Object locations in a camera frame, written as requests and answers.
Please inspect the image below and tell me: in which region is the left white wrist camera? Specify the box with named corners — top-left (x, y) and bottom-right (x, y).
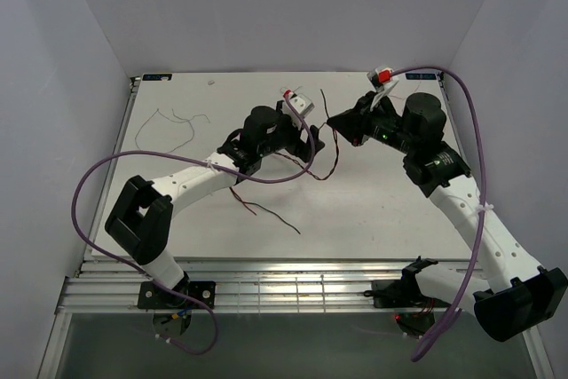
top-left (282, 90), bottom-right (314, 118)

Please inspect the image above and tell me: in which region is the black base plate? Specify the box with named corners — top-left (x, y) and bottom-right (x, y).
top-left (137, 281), bottom-right (217, 310)
top-left (363, 279), bottom-right (450, 309)

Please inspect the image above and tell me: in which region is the left blue label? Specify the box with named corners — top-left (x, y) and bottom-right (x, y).
top-left (142, 73), bottom-right (172, 82)

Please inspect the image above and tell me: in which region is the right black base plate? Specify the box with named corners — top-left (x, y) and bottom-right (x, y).
top-left (363, 279), bottom-right (450, 309)

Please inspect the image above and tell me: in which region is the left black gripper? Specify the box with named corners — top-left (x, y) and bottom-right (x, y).
top-left (257, 101), bottom-right (324, 163)

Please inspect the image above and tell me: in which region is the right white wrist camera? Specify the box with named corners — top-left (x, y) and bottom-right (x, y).
top-left (367, 67), bottom-right (398, 109)

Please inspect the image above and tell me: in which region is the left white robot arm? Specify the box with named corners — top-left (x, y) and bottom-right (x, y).
top-left (105, 91), bottom-right (324, 308)

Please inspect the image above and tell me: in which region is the right blue label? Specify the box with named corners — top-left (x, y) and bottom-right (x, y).
top-left (405, 72), bottom-right (438, 81)

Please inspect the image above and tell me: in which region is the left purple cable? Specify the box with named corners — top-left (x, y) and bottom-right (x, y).
top-left (71, 97), bottom-right (317, 356)

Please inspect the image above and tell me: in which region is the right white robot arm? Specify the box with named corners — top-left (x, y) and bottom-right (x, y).
top-left (327, 92), bottom-right (567, 342)

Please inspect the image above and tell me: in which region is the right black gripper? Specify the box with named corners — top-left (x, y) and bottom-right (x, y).
top-left (327, 91), bottom-right (416, 155)

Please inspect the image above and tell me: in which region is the blue label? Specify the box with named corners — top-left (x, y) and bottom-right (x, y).
top-left (142, 73), bottom-right (172, 82)
top-left (405, 72), bottom-right (438, 81)

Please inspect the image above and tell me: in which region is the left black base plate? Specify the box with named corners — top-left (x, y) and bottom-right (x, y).
top-left (137, 281), bottom-right (217, 310)

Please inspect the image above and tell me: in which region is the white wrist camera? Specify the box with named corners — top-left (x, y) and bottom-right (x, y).
top-left (282, 90), bottom-right (314, 118)
top-left (367, 67), bottom-right (398, 109)

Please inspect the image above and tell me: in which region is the red black twisted wire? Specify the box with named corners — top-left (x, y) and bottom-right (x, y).
top-left (229, 88), bottom-right (343, 236)

